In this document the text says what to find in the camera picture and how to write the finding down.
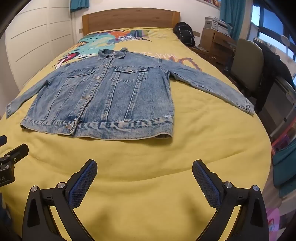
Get white printer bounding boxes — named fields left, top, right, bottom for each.
left=205, top=16, right=233, bottom=36

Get wooden bed headboard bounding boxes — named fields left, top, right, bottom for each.
left=82, top=10, right=181, bottom=37

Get row of colourful books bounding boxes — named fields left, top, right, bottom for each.
left=203, top=0, right=223, bottom=9

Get brown cardboard boxes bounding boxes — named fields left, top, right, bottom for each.
left=193, top=32, right=237, bottom=70

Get white radiator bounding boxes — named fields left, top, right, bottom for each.
left=266, top=76, right=296, bottom=138

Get yellow printed blanket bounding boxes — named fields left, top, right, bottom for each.
left=0, top=27, right=274, bottom=241

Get brown cardboard box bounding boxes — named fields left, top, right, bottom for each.
left=199, top=28, right=217, bottom=52

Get window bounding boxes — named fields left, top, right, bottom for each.
left=251, top=0, right=296, bottom=59

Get teal cushion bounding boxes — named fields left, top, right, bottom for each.
left=272, top=141, right=296, bottom=197

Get pink bag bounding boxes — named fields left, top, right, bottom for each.
left=271, top=127, right=295, bottom=154

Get teal curtain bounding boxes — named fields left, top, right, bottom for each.
left=219, top=0, right=246, bottom=28
left=70, top=0, right=90, bottom=13

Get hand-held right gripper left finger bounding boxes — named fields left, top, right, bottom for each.
left=22, top=159, right=98, bottom=241

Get white desk lamp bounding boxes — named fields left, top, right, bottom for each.
left=280, top=35, right=291, bottom=56

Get white wardrobe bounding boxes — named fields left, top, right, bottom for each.
left=5, top=0, right=75, bottom=93

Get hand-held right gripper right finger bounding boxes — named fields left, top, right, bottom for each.
left=192, top=159, right=270, bottom=241

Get blue denim jacket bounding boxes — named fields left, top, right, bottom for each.
left=6, top=47, right=255, bottom=141

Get black backpack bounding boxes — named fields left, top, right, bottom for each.
left=173, top=22, right=196, bottom=47

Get dark jacket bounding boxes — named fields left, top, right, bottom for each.
left=254, top=43, right=296, bottom=112

